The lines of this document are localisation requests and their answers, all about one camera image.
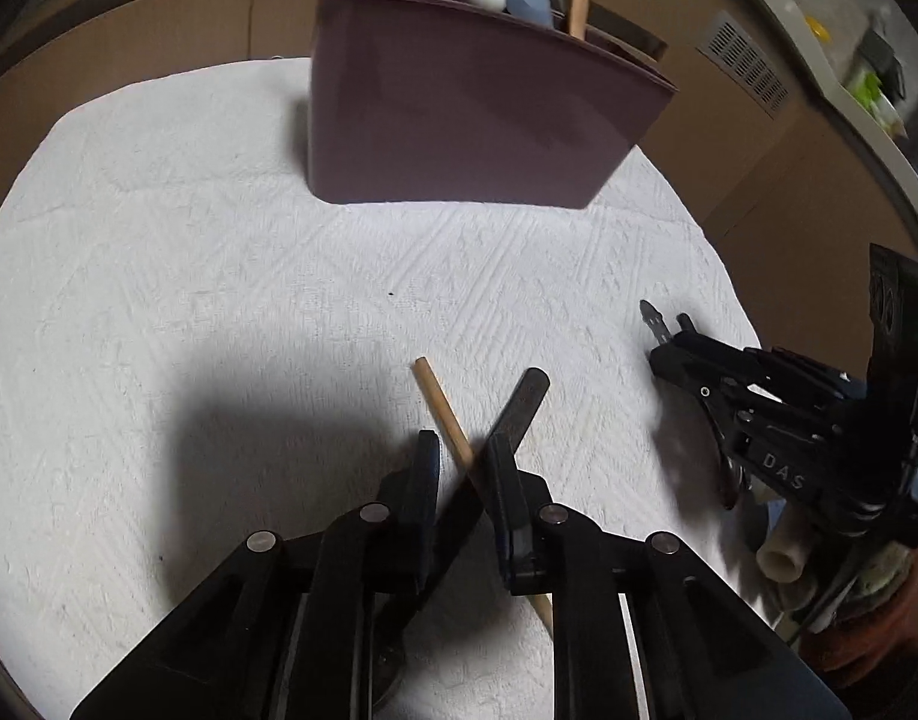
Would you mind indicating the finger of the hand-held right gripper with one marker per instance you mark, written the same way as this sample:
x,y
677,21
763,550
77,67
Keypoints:
x,y
718,405
766,371

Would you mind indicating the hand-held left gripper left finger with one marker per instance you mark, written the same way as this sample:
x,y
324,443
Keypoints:
x,y
429,480

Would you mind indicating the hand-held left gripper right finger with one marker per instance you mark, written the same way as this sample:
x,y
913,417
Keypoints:
x,y
500,495

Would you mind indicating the wooden chopstick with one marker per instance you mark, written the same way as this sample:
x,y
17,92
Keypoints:
x,y
436,394

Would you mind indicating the brown plastic utensil holder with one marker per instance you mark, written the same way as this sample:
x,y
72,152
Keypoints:
x,y
459,105

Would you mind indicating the wooden spoon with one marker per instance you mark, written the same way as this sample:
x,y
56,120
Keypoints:
x,y
577,13

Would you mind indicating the white pipe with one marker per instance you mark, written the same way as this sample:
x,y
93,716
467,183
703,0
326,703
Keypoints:
x,y
785,551

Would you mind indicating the white textured cloth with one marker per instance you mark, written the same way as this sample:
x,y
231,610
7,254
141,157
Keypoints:
x,y
204,315

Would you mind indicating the green bag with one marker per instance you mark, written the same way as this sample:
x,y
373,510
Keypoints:
x,y
865,88

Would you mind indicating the short grey vent grille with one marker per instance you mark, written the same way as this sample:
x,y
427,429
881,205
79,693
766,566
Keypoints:
x,y
744,64

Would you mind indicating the grey kitchen counter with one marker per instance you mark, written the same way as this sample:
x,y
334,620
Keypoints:
x,y
811,64

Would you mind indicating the yellow-lidded jar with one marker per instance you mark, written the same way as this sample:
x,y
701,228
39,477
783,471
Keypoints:
x,y
816,28

